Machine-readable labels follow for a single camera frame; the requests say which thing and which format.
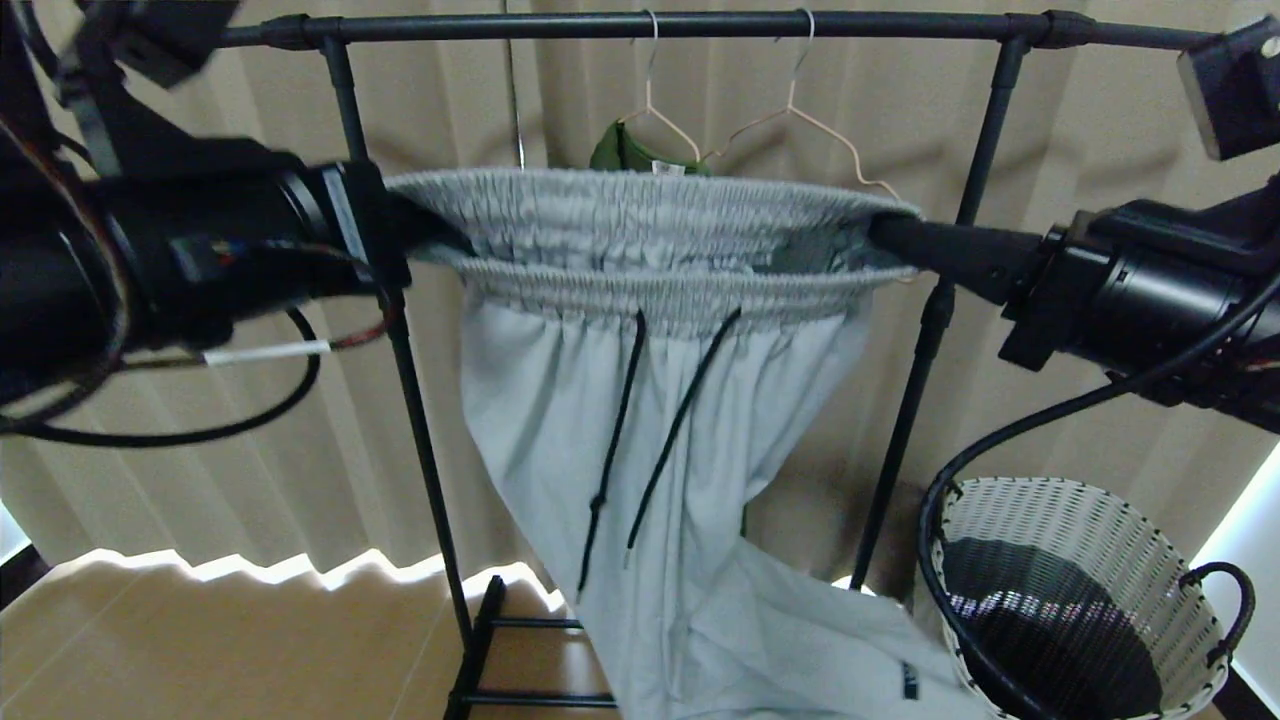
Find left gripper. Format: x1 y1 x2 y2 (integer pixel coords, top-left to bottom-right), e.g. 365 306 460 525
95 158 413 353

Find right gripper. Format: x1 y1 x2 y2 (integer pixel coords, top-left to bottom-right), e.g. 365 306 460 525
998 198 1280 379

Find green shirt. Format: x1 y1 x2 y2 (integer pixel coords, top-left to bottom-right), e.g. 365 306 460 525
588 120 714 179

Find pink clothes hanger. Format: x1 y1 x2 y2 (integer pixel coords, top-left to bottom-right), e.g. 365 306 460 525
615 10 707 169
700 8 907 203

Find pale grey garment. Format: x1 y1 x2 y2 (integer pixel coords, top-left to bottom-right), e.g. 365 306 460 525
384 166 993 720

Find white laundry basket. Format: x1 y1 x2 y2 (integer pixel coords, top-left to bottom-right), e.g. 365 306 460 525
925 476 1257 720

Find black clothes rack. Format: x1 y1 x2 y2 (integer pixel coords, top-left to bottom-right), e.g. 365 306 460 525
215 8 1219 720

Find beige curtain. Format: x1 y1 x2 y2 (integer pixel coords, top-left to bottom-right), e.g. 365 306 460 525
0 0 1280 601

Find black cable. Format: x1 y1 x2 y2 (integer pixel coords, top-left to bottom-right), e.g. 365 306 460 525
0 305 323 449
917 270 1280 720

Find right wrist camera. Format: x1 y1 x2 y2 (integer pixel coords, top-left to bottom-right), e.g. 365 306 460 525
1176 14 1280 163

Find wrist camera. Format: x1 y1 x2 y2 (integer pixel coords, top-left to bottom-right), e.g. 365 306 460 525
1176 14 1280 163
20 0 243 181

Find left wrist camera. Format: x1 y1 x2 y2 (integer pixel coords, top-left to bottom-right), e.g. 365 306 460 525
20 0 243 181

